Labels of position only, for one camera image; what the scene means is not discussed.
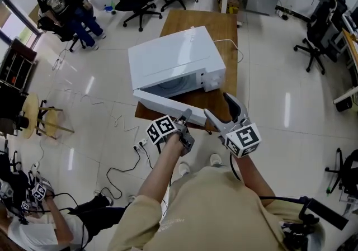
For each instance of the white power strip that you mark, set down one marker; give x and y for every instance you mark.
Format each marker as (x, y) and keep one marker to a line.
(140, 143)

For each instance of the person's left forearm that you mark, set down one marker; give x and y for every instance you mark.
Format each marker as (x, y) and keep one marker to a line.
(159, 168)

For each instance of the person's beige shirt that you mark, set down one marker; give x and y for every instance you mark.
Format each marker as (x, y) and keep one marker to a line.
(209, 210)

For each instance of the white microwave body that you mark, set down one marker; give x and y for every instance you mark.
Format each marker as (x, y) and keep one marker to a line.
(173, 57)

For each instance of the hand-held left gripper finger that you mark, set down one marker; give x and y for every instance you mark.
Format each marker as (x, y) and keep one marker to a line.
(187, 115)

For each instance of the black chest-mounted device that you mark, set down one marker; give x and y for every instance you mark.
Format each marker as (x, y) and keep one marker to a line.
(307, 216)

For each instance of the black shelf cart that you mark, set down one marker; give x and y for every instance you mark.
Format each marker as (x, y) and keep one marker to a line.
(16, 65)

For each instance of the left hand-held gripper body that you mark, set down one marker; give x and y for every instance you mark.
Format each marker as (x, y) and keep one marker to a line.
(160, 129)

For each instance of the brown wooden table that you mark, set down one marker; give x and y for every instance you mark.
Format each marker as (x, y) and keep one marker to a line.
(195, 19)

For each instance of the person's right forearm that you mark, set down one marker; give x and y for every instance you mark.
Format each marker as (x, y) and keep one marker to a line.
(251, 180)

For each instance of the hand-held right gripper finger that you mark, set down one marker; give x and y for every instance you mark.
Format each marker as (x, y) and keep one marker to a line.
(218, 124)
(239, 110)

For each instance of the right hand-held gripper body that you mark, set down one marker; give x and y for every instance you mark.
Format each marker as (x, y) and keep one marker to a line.
(243, 139)

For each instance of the round wooden stool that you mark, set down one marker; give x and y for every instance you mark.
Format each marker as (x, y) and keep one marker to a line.
(29, 115)

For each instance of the wooden-top desk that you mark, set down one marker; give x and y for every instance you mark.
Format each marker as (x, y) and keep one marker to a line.
(351, 48)

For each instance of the person's right shoe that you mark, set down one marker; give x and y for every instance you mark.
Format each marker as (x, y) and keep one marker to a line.
(216, 159)

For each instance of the white microwave door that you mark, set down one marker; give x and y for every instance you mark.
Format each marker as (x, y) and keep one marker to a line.
(167, 104)

